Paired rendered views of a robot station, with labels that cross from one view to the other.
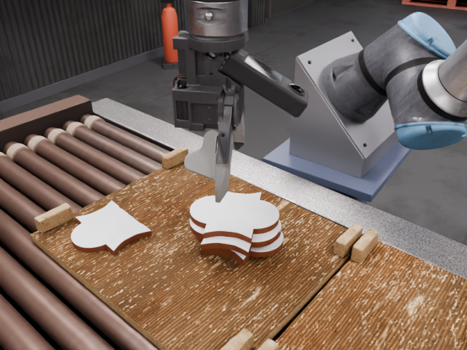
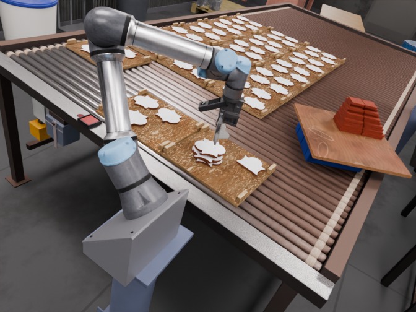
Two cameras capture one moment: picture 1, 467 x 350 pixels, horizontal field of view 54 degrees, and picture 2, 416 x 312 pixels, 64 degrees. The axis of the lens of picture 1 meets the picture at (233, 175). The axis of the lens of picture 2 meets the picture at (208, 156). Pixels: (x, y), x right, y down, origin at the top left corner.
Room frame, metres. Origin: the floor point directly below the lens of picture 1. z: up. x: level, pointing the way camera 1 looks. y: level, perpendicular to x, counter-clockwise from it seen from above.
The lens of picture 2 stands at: (1.72, -0.30, 1.83)
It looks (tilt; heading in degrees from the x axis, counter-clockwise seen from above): 37 degrees down; 165
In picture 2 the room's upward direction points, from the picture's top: 16 degrees clockwise
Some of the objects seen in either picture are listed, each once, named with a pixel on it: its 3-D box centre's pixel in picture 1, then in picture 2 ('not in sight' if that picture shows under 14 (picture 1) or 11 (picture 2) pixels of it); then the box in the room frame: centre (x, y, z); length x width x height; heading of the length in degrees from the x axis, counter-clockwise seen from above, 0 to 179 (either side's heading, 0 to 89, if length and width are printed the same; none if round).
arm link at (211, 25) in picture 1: (215, 17); (233, 90); (0.56, 0.02, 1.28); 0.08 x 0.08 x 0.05
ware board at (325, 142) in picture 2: not in sight; (346, 137); (0.35, 0.75, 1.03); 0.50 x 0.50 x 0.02; 84
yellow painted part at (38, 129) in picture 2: not in sight; (39, 117); (0.15, -0.84, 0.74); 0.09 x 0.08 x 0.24; 49
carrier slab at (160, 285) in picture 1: (197, 239); (220, 161); (0.57, 0.06, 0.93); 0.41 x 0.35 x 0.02; 49
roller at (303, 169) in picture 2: not in sight; (194, 106); (0.06, -0.03, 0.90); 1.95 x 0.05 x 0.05; 49
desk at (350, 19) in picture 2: not in sight; (332, 38); (-4.14, 2.84, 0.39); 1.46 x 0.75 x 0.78; 157
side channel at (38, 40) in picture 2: not in sight; (205, 19); (-1.72, 0.17, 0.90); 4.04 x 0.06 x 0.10; 139
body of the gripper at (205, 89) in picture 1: (211, 80); (229, 109); (0.56, 0.03, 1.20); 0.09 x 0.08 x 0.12; 80
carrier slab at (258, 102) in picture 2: not in sight; (247, 93); (-0.15, 0.31, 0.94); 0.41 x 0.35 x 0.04; 49
